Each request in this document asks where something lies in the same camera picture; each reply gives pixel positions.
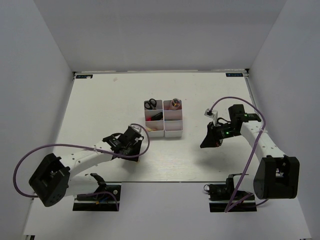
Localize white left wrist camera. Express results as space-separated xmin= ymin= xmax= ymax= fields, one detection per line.
xmin=129 ymin=124 xmax=142 ymax=134

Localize white left organizer box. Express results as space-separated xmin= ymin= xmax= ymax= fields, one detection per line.
xmin=144 ymin=99 xmax=165 ymax=138

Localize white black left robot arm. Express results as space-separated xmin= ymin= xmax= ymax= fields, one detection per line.
xmin=29 ymin=123 xmax=150 ymax=207

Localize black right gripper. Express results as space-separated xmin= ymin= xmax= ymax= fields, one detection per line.
xmin=200 ymin=120 xmax=241 ymax=149

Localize marker tube with pink cap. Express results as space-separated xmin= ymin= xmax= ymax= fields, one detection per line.
xmin=168 ymin=98 xmax=181 ymax=111

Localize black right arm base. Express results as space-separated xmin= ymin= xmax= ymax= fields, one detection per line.
xmin=204 ymin=183 xmax=258 ymax=214

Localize black handled scissors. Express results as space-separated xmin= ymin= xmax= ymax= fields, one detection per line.
xmin=144 ymin=98 xmax=157 ymax=110

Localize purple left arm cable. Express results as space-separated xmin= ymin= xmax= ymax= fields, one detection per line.
xmin=12 ymin=122 xmax=151 ymax=211

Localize black green highlighter marker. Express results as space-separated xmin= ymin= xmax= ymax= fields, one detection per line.
xmin=150 ymin=112 xmax=163 ymax=121

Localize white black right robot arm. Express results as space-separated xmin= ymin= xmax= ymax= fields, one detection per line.
xmin=200 ymin=104 xmax=300 ymax=200

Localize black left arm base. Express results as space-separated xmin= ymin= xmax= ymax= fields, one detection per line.
xmin=72 ymin=183 xmax=122 ymax=212

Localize black pink highlighter marker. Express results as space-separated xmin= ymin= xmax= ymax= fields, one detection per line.
xmin=146 ymin=116 xmax=155 ymax=121

